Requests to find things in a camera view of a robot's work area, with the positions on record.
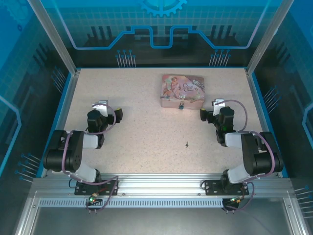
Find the small metal key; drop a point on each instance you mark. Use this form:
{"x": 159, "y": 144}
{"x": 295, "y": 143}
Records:
{"x": 187, "y": 144}

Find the pink printed tin box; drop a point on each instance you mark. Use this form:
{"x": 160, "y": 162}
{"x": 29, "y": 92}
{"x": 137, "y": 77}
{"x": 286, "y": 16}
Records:
{"x": 182, "y": 89}

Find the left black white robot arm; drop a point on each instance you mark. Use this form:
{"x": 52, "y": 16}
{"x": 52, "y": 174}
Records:
{"x": 73, "y": 156}

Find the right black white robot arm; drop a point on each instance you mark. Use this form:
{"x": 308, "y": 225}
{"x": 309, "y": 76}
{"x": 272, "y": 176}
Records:
{"x": 249, "y": 151}

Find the small green LED connector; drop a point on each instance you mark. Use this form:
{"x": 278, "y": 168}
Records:
{"x": 92, "y": 198}
{"x": 236, "y": 200}

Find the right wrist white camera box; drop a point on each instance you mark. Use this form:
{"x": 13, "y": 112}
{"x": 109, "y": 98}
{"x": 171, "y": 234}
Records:
{"x": 216, "y": 110}

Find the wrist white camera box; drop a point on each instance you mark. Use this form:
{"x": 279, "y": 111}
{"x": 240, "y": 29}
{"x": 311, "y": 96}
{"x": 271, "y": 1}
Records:
{"x": 101, "y": 107}
{"x": 216, "y": 110}

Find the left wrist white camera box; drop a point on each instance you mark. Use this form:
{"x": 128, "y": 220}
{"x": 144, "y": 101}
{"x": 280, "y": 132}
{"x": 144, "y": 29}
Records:
{"x": 101, "y": 107}

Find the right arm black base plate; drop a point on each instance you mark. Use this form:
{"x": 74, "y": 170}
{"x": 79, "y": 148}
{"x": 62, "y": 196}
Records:
{"x": 212, "y": 187}

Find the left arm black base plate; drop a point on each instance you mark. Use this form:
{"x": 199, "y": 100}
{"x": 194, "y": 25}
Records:
{"x": 83, "y": 189}

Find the aluminium mounting rail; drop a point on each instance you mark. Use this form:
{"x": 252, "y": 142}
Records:
{"x": 159, "y": 183}

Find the right aluminium frame post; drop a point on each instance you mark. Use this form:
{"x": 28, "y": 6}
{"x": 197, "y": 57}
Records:
{"x": 269, "y": 36}

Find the aluminium frame post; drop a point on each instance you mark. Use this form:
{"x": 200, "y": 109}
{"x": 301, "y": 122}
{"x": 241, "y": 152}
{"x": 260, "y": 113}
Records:
{"x": 269, "y": 36}
{"x": 53, "y": 36}

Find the left aluminium frame post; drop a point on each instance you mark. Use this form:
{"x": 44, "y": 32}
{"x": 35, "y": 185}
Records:
{"x": 53, "y": 36}

